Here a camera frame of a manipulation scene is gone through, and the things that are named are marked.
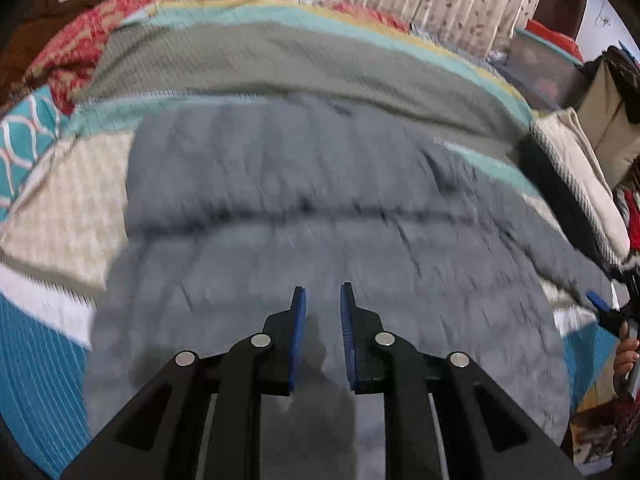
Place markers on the carved wooden headboard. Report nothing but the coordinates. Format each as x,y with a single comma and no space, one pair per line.
39,25

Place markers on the grey puffer jacket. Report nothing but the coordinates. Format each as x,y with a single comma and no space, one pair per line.
232,206

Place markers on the person right hand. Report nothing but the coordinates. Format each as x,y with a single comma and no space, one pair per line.
626,355

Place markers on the striped patchwork bedspread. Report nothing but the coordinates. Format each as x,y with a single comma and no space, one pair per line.
62,235

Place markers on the teal patterned pillow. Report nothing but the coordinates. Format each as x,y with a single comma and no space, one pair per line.
27,131

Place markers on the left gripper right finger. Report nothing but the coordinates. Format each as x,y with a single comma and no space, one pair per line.
364,368

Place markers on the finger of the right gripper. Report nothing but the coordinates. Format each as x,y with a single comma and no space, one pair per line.
598,302

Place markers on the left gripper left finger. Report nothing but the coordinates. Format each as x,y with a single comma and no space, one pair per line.
286,331

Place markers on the red lidded storage box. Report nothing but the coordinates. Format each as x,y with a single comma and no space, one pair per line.
543,64

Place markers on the cream knitted garment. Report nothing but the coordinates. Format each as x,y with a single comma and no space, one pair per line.
557,156

